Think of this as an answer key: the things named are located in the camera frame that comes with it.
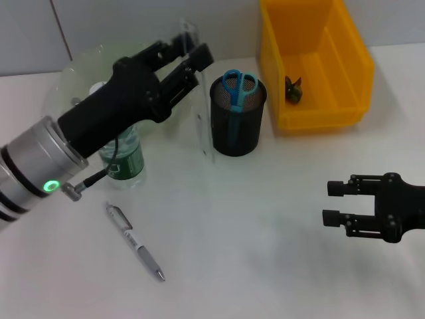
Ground green plastic wrapper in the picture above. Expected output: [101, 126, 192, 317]
[284, 74, 303, 104]

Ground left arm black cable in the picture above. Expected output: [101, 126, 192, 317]
[62, 136, 121, 202]

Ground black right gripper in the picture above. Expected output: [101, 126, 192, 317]
[321, 171, 425, 244]

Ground clear plastic ruler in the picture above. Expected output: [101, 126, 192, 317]
[179, 18, 218, 165]

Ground translucent green fruit bowl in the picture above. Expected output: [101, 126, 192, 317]
[42, 41, 200, 137]

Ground blue scissors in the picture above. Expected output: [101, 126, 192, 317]
[221, 68, 258, 147]

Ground grey clear ballpoint pen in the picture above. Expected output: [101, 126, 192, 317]
[105, 201, 166, 282]

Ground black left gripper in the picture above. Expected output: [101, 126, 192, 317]
[58, 33, 215, 160]

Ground yellow plastic bin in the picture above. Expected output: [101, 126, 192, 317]
[259, 0, 376, 130]

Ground clear green-label water bottle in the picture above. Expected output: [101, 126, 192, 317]
[88, 81, 147, 191]

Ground black mesh pen cup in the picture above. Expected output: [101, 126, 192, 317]
[209, 73, 268, 157]

